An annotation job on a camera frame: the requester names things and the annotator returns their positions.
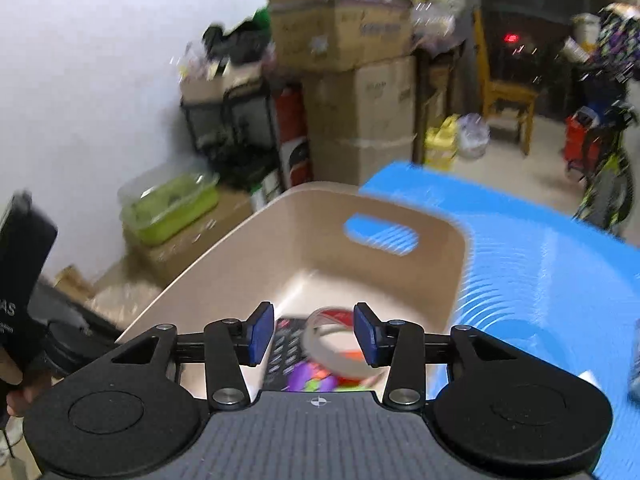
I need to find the black utility cart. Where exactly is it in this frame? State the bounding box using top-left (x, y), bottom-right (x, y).
top-left (180, 77), bottom-right (281, 192)

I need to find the clear bag of shavings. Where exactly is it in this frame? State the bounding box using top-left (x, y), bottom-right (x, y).
top-left (87, 280), bottom-right (166, 332)

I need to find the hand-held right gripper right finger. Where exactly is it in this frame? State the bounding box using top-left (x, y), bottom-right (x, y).
top-left (353, 302), bottom-right (523, 409)

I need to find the white plastic bag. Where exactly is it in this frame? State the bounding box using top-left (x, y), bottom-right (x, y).
top-left (457, 112), bottom-right (492, 160)

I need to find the purple toy knife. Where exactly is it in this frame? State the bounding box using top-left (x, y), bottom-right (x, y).
top-left (287, 352), bottom-right (368, 394)

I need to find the person's left hand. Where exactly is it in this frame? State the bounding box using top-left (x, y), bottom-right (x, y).
top-left (0, 350), bottom-right (53, 418)

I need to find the black remote control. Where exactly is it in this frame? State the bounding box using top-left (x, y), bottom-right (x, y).
top-left (262, 316), bottom-right (313, 393)

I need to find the beige basket with clutter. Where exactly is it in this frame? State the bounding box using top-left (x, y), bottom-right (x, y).
top-left (180, 62), bottom-right (266, 106)

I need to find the large brown cardboard box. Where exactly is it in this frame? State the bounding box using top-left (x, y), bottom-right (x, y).
top-left (309, 135), bottom-right (417, 187)
top-left (302, 56), bottom-right (418, 147)

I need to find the blue silicone baking mat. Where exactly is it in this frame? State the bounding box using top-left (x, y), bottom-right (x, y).
top-left (360, 160), bottom-right (640, 480)

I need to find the wooden chair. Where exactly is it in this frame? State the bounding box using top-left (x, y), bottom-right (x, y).
top-left (472, 7), bottom-right (542, 156)

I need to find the green container with clear lid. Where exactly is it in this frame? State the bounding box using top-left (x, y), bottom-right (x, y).
top-left (117, 162), bottom-right (221, 247)

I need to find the red canister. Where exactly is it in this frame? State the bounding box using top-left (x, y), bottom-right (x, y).
top-left (564, 110), bottom-right (601, 172)

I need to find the black bag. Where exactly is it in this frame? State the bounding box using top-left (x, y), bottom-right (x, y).
top-left (202, 17), bottom-right (276, 67)

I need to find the open printed cardboard box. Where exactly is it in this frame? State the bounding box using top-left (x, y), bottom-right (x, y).
top-left (263, 0), bottom-right (416, 72)

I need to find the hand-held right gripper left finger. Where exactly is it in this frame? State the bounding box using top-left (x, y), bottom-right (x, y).
top-left (107, 301), bottom-right (276, 411)

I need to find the floral cloth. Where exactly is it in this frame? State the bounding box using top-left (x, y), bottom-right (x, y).
top-left (597, 2), bottom-right (640, 81)

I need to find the black and green bicycle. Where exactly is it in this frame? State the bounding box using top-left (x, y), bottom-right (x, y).
top-left (565, 50), bottom-right (640, 235)

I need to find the low brown cardboard box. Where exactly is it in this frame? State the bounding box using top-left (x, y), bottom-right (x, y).
top-left (122, 187), bottom-right (256, 286)

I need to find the red and black carton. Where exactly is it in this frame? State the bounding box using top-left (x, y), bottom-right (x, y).
top-left (274, 87), bottom-right (312, 188)

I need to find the white tape roll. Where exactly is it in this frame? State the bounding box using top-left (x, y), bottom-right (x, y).
top-left (302, 305), bottom-right (388, 382)

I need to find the beige plastic storage bin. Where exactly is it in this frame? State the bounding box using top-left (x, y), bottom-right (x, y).
top-left (117, 182), bottom-right (476, 401)

